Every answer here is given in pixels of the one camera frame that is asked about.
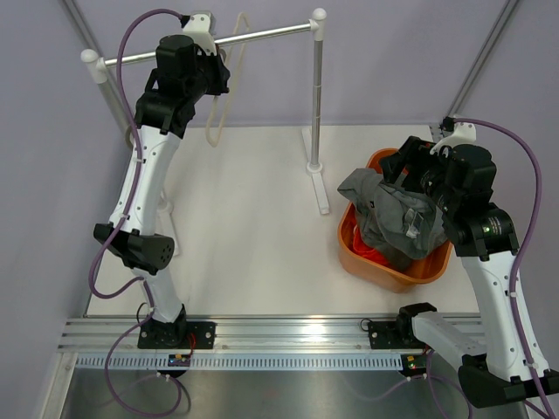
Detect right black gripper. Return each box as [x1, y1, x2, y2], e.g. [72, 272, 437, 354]
[378, 136, 459, 214]

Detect grey shorts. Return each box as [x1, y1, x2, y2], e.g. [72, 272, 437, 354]
[337, 168, 447, 271]

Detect white clothes hanger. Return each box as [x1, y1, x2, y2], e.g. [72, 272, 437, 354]
[204, 12, 251, 148]

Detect orange shorts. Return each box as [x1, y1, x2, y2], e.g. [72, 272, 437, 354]
[352, 225, 390, 267]

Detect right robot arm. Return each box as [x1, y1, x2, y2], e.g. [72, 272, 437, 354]
[379, 136, 558, 409]

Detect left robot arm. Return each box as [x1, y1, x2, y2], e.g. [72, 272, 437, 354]
[93, 35, 230, 349]

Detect orange plastic basket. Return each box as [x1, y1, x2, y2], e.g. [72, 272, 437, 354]
[338, 148, 452, 293]

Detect clothes rack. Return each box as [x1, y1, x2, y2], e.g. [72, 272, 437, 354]
[80, 9, 330, 257]

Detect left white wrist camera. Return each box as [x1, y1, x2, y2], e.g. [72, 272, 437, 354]
[181, 10, 217, 56]

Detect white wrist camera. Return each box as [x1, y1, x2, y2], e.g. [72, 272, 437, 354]
[430, 116, 477, 155]
[181, 10, 217, 56]

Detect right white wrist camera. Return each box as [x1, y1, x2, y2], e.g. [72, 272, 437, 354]
[430, 116, 477, 155]

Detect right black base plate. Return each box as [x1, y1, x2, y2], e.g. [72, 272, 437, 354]
[366, 320, 424, 350]

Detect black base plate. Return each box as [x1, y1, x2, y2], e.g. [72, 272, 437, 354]
[137, 320, 216, 350]
[366, 320, 424, 350]

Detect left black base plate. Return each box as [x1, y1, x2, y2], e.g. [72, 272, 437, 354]
[137, 320, 216, 350]

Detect aluminium rail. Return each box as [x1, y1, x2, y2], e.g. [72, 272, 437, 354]
[56, 316, 532, 354]

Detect white slotted cable duct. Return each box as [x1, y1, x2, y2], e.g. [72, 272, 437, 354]
[76, 353, 404, 371]

